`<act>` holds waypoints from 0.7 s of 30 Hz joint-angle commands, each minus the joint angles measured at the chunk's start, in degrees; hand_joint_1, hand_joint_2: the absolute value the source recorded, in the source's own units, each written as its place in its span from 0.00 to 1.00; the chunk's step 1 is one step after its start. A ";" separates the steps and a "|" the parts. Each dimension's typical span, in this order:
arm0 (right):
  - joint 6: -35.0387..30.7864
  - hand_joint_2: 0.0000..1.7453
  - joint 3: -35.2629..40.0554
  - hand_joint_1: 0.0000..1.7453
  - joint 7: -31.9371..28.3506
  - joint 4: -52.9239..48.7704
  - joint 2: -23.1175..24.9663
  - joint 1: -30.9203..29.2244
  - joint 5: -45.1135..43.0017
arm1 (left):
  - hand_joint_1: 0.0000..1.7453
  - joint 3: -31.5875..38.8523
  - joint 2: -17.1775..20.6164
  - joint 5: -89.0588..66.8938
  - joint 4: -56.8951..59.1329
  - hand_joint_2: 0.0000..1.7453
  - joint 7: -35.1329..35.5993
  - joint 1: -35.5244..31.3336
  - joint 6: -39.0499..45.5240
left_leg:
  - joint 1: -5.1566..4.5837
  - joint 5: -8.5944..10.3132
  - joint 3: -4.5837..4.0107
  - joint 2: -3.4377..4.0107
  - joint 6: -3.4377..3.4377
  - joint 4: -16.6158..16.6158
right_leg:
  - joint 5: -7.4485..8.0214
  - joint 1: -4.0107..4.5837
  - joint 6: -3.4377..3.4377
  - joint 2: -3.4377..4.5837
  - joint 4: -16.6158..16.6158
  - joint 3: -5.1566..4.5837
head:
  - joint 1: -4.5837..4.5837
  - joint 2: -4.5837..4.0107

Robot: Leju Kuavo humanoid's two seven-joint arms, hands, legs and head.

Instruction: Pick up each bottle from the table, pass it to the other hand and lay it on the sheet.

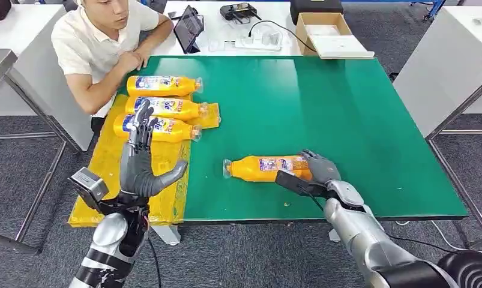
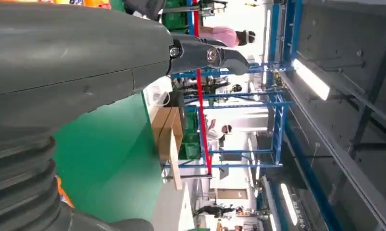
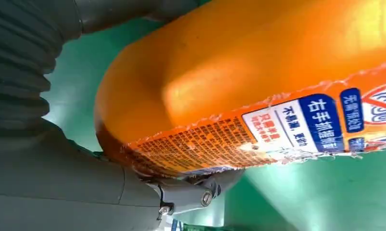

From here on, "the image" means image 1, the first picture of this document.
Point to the white table with steel legs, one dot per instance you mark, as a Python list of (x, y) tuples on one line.
[(46, 91), (439, 71)]

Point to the open cardboard box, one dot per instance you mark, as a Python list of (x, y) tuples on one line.
[(301, 31)]

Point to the black tablet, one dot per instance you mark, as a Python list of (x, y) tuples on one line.
[(188, 28)]

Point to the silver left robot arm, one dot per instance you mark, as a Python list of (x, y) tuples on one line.
[(109, 234)]

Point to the black controller device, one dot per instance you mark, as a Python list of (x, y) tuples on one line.
[(238, 10)]

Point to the black ribbed round object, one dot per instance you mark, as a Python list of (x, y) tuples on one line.
[(473, 270)]

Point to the clear plastic container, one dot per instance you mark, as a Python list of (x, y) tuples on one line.
[(269, 36)]

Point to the yellow plastic sheet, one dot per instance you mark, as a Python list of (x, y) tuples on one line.
[(105, 167)]

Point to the orange drink bottle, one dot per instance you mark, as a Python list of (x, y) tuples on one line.
[(248, 169), (173, 129), (161, 86), (177, 108)]

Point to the white power strip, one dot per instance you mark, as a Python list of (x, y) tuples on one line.
[(244, 44)]

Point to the green table mat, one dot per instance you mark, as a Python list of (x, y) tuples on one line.
[(344, 131)]

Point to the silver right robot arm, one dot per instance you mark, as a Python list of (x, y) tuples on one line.
[(364, 234)]

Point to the blue metal frame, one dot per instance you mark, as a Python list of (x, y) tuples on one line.
[(427, 6)]

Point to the white table foot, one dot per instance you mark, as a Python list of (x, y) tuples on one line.
[(333, 236), (167, 234)]

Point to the person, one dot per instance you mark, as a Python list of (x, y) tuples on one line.
[(89, 43)]

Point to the black case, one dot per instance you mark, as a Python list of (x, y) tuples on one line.
[(316, 7)]

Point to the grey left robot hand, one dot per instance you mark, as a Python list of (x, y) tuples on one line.
[(135, 175)]

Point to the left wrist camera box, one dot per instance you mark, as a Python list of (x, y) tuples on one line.
[(89, 187)]

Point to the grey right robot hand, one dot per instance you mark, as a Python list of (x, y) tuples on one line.
[(324, 171)]

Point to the white flat board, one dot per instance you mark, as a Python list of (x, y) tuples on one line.
[(340, 47)]

